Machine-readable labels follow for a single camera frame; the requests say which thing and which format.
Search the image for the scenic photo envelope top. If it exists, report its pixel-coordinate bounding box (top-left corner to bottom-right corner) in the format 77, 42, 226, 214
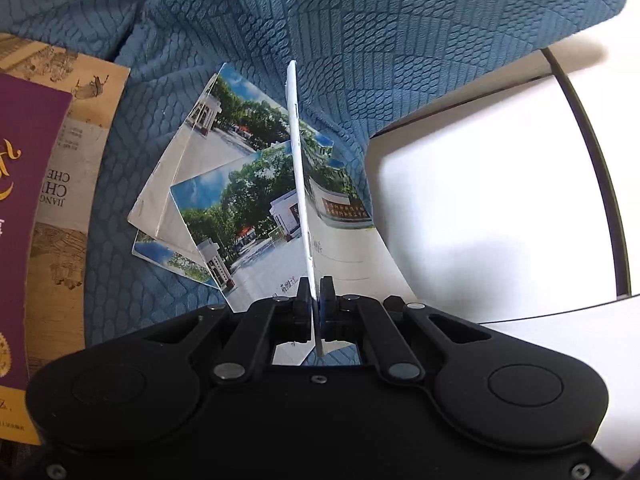
286, 60, 326, 358

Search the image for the scenic photo envelope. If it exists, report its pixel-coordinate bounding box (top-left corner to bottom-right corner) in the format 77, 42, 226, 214
128, 63, 288, 259
131, 231, 218, 289
170, 125, 414, 311
286, 60, 326, 358

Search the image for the brown antique painting book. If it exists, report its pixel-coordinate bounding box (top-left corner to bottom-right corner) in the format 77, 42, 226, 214
1, 32, 130, 374

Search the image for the purple gold book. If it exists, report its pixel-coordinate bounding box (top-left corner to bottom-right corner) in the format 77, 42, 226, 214
0, 74, 72, 445

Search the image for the scenic photo envelope bottom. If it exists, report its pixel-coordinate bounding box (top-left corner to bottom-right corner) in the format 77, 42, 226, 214
131, 231, 218, 289

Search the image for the white sofa armrest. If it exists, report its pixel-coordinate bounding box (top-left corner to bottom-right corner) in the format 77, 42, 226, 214
366, 64, 616, 322

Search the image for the blue textured sofa cover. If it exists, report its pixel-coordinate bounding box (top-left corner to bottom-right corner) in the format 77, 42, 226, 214
1, 0, 626, 346

